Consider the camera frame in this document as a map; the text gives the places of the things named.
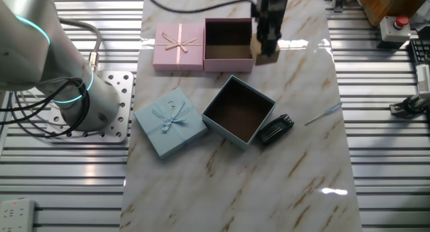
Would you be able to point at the small wooden block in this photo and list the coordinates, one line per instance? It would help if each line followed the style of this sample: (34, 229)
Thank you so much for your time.
(268, 60)

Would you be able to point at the marble pattern table mat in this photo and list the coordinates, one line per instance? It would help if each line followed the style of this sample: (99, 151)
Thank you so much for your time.
(235, 191)

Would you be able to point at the small camera on mount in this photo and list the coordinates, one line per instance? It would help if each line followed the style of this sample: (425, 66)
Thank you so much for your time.
(411, 106)

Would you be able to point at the clear plastic pipette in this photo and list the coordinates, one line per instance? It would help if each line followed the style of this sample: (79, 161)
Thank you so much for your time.
(332, 107)

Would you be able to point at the silver ribbed camera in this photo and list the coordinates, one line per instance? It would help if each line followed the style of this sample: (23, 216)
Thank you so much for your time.
(424, 79)

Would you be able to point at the white power strip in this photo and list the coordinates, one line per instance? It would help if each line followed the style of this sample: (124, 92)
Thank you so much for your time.
(16, 215)

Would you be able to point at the pink lid with bow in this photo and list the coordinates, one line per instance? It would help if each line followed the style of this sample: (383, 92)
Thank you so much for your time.
(191, 57)

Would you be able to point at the grey metal clamp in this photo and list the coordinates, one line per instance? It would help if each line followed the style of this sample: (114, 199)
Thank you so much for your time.
(338, 3)

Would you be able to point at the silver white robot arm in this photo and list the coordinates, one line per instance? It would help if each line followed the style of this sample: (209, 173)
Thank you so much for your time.
(33, 57)

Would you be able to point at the brown cardboard box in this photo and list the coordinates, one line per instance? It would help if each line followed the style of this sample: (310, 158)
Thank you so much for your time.
(386, 3)

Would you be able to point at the pink open gift box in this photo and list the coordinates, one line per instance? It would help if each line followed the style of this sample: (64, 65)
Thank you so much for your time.
(228, 65)

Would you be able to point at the light blue lid with bow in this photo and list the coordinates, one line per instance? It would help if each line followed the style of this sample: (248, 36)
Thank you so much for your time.
(161, 138)

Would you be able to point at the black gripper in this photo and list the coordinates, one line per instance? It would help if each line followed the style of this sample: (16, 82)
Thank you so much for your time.
(272, 6)

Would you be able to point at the black hex key set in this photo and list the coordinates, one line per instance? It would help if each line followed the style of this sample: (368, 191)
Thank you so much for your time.
(275, 131)

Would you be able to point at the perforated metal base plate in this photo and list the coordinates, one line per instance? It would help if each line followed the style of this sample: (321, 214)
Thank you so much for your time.
(124, 107)

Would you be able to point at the emergency stop button box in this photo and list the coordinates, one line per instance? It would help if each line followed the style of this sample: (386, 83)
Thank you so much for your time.
(391, 32)

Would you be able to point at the light blue open gift box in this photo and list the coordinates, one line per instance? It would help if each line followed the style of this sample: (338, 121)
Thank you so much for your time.
(238, 111)

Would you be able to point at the black keyboard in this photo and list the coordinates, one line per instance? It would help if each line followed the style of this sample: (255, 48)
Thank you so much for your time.
(421, 52)

